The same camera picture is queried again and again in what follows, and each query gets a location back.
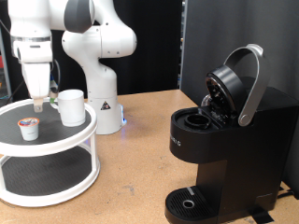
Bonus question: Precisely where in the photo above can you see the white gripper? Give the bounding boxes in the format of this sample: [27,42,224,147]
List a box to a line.
[20,61,59,114]

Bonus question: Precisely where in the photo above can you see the white coffee pod orange lid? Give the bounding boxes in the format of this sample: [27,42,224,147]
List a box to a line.
[17,117,40,142]

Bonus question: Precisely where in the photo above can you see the black Keurig coffee machine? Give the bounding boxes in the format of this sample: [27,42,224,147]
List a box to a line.
[164,43,299,224]

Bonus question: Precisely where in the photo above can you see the white two-tier turntable shelf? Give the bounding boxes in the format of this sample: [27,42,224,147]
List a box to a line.
[0,96,101,208]

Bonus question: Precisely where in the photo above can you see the grey metal pole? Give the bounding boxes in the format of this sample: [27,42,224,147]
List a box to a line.
[0,26,13,104]

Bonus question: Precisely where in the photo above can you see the black backdrop curtain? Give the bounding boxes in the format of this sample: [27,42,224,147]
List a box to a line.
[0,0,183,104]

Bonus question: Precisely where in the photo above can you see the dark grey partition panel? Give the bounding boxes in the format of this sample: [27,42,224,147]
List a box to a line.
[179,0,299,200]

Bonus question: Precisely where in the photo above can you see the black tape piece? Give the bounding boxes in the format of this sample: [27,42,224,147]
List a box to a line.
[249,207,276,224]

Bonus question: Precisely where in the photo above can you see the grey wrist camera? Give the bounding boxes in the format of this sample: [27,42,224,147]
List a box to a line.
[48,73,61,91]

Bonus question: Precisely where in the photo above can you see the white mug green taped handle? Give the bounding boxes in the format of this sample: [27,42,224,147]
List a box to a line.
[50,89,87,128]

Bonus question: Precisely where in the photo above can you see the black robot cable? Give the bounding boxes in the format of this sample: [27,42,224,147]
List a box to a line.
[50,58,62,94]

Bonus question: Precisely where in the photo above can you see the black power cable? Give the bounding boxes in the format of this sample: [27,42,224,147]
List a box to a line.
[276,186,295,200]

